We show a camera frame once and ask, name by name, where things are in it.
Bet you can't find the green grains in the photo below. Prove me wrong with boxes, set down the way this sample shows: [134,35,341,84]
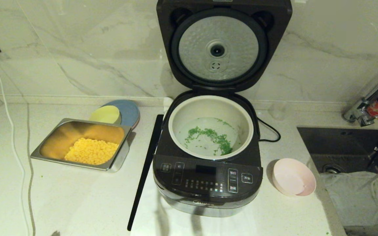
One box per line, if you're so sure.
[183,117,240,156]

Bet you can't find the black rice cooker lid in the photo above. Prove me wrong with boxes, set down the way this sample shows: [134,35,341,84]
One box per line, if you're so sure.
[157,0,293,93]

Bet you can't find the pink bowl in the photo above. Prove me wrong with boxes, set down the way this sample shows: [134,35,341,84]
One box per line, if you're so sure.
[272,158,317,197]

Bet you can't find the white inner pot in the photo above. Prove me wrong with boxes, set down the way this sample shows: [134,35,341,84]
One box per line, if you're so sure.
[168,95,254,161]

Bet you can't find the black rice cooker body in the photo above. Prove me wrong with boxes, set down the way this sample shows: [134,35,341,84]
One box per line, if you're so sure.
[153,91,263,218]

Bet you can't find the blue plate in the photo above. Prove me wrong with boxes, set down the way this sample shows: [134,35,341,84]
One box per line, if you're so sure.
[102,100,140,130]

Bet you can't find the long black flat strip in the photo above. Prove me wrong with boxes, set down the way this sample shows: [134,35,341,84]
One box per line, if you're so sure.
[127,114,164,231]

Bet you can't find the yellow-green small dish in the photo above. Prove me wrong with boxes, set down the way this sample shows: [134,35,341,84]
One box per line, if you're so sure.
[89,105,121,125]

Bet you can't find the yellow corn kernels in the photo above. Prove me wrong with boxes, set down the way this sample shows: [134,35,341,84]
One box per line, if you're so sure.
[64,138,120,165]

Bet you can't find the stainless steel tray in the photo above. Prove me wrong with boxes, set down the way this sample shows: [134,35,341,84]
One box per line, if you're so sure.
[31,118,136,173]

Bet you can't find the round metal sink drain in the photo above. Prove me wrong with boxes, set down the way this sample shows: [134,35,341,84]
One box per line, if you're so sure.
[321,163,340,174]

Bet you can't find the chrome faucet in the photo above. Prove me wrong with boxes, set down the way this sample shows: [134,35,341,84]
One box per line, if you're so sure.
[342,64,378,128]

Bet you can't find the white cloth with green specks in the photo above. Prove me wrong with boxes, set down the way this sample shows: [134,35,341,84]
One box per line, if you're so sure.
[320,171,378,230]

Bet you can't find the black power cable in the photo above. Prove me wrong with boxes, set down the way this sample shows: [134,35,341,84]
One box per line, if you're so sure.
[256,117,281,142]

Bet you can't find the white power cable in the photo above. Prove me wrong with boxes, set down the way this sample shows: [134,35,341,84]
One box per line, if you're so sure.
[0,44,33,236]

